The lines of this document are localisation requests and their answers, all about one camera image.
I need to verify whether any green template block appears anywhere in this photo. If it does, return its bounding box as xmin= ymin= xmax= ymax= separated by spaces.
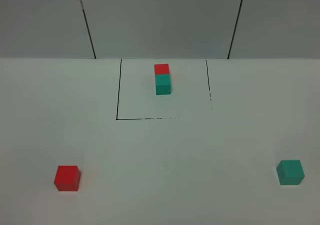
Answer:
xmin=155 ymin=74 xmax=172 ymax=95

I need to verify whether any red template block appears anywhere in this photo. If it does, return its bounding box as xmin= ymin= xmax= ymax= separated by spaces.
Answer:
xmin=154 ymin=63 xmax=170 ymax=75

